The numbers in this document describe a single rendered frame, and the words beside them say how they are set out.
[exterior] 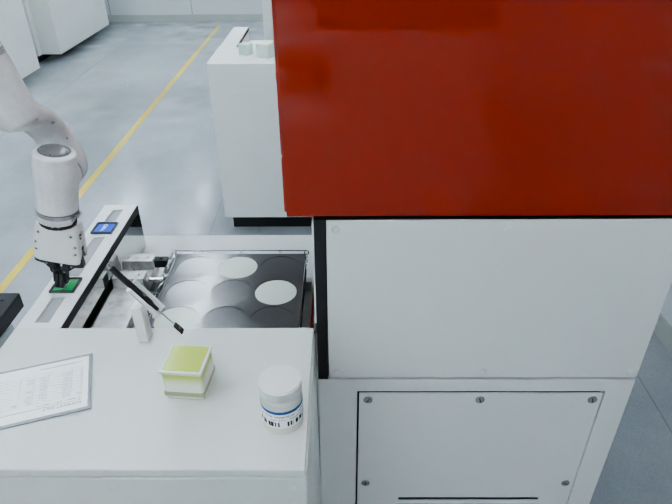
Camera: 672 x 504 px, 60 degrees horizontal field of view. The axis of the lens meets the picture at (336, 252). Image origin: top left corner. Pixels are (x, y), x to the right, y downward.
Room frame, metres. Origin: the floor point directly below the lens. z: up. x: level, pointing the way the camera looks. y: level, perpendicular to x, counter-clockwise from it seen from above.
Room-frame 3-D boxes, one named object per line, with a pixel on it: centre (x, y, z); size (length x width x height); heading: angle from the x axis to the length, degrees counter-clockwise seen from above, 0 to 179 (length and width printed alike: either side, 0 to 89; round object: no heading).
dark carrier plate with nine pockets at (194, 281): (1.14, 0.26, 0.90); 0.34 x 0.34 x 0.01; 89
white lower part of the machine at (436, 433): (1.33, -0.31, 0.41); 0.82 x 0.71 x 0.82; 179
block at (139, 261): (1.29, 0.52, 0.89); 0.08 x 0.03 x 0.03; 89
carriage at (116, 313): (1.13, 0.52, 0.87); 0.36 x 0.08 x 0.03; 179
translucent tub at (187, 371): (0.77, 0.27, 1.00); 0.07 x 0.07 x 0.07; 84
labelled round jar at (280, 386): (0.69, 0.09, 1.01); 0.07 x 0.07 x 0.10
